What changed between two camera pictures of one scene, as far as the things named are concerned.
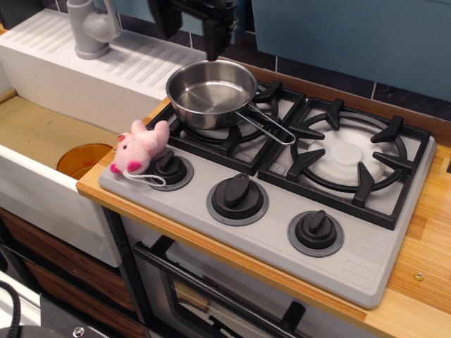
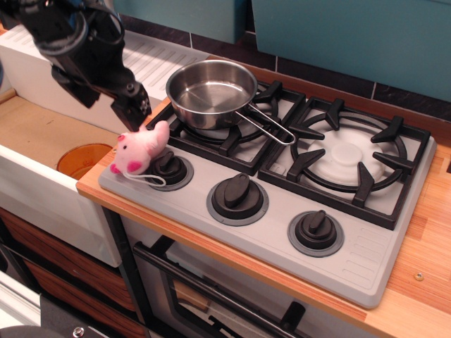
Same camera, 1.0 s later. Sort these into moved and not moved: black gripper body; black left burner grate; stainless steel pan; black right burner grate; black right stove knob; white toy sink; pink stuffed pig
Moved: black gripper body
Not moved: black left burner grate; stainless steel pan; pink stuffed pig; black right burner grate; black right stove knob; white toy sink
